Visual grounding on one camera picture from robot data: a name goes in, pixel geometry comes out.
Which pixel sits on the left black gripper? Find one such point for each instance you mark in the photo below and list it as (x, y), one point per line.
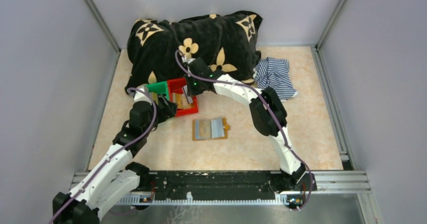
(168, 110)

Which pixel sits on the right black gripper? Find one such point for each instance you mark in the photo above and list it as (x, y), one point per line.
(191, 91)

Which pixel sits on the red plastic bin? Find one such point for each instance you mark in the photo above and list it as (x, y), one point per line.
(174, 86)

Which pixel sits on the green plastic bin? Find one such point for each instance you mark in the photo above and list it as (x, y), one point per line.
(159, 88)

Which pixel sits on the yellow leather card holder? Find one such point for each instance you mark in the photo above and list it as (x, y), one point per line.
(210, 129)

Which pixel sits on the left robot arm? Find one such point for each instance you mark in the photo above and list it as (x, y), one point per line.
(116, 174)

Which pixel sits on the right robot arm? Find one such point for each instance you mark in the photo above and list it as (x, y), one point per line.
(267, 111)

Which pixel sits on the cards in red bin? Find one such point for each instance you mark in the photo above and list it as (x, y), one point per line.
(183, 100)

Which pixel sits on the black floral blanket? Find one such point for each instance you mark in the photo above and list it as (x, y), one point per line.
(227, 43)

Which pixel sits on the blue striped cloth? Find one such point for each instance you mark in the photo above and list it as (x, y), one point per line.
(275, 73)

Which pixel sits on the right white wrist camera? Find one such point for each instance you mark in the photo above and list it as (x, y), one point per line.
(186, 59)

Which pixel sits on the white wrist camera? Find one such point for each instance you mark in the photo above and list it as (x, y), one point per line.
(142, 94)
(186, 59)

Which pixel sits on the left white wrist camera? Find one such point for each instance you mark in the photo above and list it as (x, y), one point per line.
(142, 94)

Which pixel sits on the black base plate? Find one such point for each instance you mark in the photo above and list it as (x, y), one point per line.
(221, 185)

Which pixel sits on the aluminium front rail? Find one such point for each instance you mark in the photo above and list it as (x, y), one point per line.
(328, 182)

